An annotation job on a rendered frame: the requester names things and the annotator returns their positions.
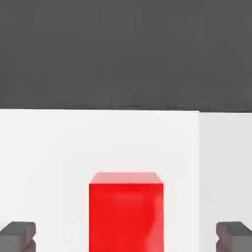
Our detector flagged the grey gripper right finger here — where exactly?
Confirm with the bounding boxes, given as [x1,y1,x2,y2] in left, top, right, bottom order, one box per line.
[216,221,252,252]

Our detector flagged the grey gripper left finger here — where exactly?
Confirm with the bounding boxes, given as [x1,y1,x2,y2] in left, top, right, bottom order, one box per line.
[0,221,37,252]

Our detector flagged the small red cube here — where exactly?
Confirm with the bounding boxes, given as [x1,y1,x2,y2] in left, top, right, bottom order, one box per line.
[89,171,165,252]

